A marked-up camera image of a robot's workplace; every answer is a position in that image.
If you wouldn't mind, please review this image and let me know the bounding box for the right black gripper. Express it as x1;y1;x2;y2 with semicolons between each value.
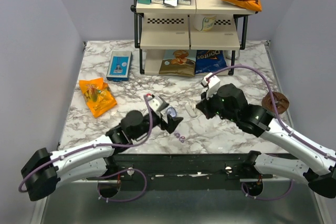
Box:
197;86;238;123

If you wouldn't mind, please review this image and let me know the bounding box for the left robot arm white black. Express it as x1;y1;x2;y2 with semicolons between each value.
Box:
19;110;183;201

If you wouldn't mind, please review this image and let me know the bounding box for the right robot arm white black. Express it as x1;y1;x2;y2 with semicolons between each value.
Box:
196;83;335;198

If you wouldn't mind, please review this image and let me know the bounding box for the lavender earbud charging case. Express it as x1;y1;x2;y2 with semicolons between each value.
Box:
166;106;177;118

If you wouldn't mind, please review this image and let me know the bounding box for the blue Doritos bag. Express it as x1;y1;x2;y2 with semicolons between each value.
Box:
195;50;227;74

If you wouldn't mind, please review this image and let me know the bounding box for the gold brown snack bag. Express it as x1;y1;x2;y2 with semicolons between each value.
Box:
159;49;197;77

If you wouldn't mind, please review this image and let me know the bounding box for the beige black shelf rack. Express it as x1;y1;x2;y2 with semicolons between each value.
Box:
130;0;254;75

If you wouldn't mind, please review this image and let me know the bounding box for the orange candy bag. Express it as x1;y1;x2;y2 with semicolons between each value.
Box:
79;78;117;118

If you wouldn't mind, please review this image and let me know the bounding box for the blue razor box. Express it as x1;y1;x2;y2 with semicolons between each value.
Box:
106;50;132;82

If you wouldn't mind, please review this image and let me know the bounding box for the white yogurt cup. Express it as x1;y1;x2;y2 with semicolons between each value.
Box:
193;14;216;32

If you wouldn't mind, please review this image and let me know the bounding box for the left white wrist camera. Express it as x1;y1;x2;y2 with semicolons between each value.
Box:
146;94;169;116

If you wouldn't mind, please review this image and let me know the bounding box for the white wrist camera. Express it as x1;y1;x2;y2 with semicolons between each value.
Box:
201;73;221;100
146;94;169;116

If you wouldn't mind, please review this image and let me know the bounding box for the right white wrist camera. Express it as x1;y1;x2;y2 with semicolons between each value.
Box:
201;73;221;100

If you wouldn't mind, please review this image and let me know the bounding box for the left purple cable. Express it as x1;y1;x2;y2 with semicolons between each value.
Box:
18;94;155;203

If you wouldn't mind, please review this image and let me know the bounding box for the purple cable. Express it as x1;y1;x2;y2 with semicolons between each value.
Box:
18;94;155;203
207;65;336;201

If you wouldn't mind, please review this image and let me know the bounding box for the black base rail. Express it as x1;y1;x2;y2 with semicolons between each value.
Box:
78;153;274;192

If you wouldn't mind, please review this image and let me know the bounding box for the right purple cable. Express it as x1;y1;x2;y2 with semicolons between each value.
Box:
207;65;336;201

